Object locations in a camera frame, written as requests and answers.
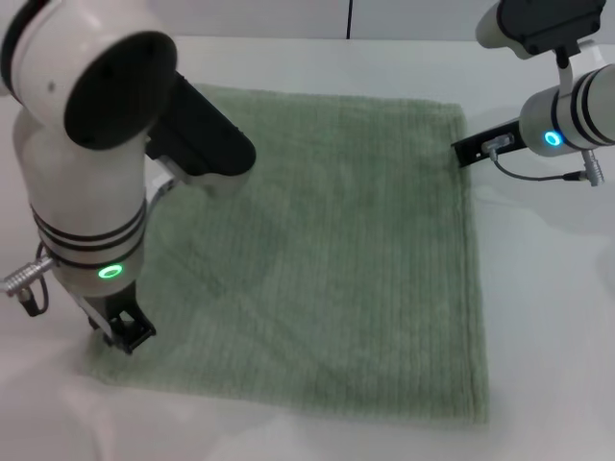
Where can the black vertical wall strip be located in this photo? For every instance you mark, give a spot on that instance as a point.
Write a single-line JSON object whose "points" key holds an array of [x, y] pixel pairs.
{"points": [[349, 19]]}

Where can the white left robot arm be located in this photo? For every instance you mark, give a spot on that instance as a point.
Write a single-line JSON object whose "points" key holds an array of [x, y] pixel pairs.
{"points": [[86, 192]]}

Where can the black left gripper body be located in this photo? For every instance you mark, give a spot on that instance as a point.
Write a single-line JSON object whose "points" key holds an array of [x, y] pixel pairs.
{"points": [[122, 322]]}

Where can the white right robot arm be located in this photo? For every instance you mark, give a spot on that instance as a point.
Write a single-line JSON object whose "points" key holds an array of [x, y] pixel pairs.
{"points": [[572, 120]]}

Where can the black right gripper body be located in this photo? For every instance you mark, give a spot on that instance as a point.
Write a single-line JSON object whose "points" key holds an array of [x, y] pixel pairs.
{"points": [[480, 146]]}

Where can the light green ribbed towel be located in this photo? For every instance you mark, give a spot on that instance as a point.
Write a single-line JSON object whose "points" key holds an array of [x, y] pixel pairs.
{"points": [[336, 249]]}

